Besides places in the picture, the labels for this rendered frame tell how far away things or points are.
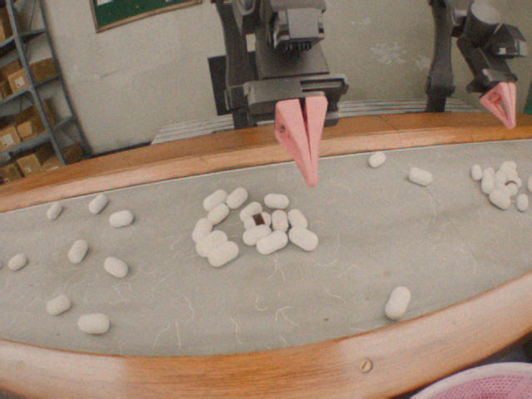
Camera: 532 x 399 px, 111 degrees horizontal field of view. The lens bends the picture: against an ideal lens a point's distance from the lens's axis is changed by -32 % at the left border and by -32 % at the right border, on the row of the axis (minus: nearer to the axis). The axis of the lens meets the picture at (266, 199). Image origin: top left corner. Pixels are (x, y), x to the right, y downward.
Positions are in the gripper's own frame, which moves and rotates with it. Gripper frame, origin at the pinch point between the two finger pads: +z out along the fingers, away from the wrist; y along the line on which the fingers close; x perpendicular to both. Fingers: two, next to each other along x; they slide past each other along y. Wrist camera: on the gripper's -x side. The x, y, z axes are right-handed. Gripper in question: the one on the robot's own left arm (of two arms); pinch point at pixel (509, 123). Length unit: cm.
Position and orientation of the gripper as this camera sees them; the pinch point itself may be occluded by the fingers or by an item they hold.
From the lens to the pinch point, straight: 56.7
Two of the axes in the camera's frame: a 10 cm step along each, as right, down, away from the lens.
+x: 0.2, 2.2, 9.7
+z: 1.4, 9.6, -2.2
